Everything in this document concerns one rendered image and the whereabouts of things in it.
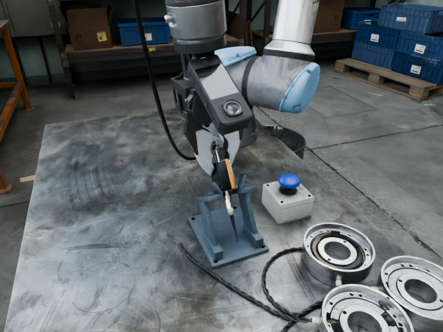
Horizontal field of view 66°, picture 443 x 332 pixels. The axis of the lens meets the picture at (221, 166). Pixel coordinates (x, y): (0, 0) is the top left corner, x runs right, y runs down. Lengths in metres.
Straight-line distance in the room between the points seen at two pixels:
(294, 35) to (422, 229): 1.53
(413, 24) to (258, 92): 3.53
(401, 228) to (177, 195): 1.54
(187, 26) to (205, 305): 0.37
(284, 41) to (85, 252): 0.57
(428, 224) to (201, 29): 1.86
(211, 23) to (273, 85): 0.35
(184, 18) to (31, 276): 0.44
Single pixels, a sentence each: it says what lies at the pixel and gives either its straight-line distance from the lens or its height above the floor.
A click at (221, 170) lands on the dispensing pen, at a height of 0.93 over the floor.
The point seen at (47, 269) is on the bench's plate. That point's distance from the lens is 0.62.
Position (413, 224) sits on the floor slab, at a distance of 2.12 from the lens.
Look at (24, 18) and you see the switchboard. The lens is 4.06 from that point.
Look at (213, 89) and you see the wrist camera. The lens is 0.45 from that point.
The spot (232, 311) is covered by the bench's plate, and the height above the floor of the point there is 0.80.
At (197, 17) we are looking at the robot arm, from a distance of 0.45.
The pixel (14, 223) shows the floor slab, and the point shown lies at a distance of 2.16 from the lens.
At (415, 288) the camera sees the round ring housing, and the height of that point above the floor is 0.81.
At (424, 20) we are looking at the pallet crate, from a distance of 4.18.
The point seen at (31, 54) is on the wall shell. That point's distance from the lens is 4.36.
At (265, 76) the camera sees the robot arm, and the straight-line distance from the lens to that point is 0.78.
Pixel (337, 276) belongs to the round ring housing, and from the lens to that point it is 0.53.
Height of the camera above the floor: 1.21
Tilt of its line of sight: 31 degrees down
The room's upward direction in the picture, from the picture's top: straight up
